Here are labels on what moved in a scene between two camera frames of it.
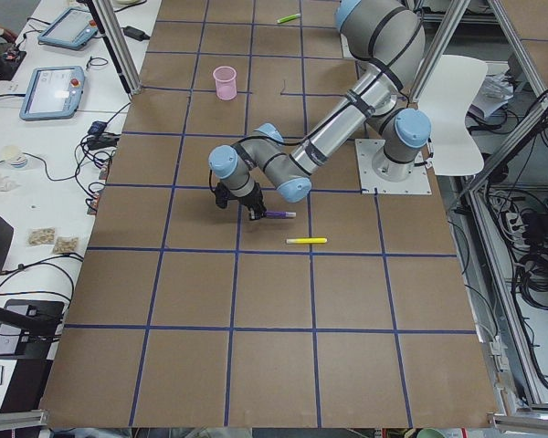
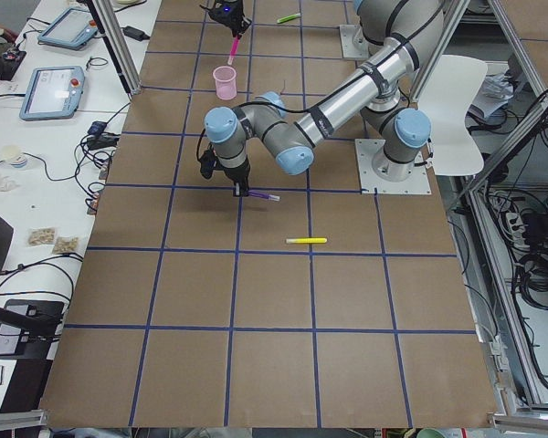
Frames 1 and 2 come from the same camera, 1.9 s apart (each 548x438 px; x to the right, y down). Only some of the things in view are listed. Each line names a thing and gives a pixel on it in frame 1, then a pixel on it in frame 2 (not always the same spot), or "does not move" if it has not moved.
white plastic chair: [448, 86] does not move
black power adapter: [135, 34] does not move
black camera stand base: [26, 329] does not move
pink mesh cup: [226, 81] does not move
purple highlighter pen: [279, 214] → [263, 194]
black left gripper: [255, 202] → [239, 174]
